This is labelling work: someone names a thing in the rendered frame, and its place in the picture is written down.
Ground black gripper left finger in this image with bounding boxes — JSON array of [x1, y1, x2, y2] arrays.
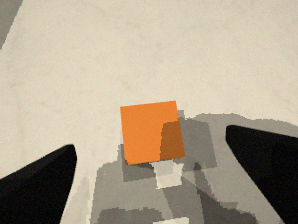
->
[[0, 144, 77, 224]]

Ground orange block with black square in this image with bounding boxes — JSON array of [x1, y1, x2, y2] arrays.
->
[[120, 101, 186, 165]]

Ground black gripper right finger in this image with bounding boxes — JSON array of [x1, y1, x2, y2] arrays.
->
[[225, 125, 298, 224]]

